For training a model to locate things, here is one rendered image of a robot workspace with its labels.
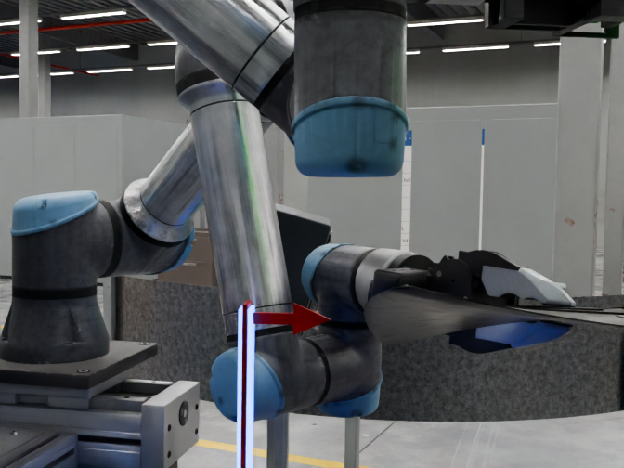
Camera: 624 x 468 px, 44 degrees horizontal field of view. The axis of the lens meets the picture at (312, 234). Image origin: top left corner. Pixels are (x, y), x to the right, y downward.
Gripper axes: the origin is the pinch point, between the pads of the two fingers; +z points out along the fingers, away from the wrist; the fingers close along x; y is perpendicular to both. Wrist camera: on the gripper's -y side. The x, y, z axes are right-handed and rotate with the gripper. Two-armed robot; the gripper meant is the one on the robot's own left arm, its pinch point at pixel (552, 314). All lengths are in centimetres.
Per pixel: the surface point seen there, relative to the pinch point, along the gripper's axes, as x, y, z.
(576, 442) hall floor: 88, 300, -202
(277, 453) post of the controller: 28, 10, -52
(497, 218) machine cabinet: -36, 454, -406
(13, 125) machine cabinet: -112, 216, -1077
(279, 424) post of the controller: 23, 9, -52
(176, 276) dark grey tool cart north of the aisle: 48, 276, -641
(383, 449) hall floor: 98, 208, -247
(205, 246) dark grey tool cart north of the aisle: 16, 290, -616
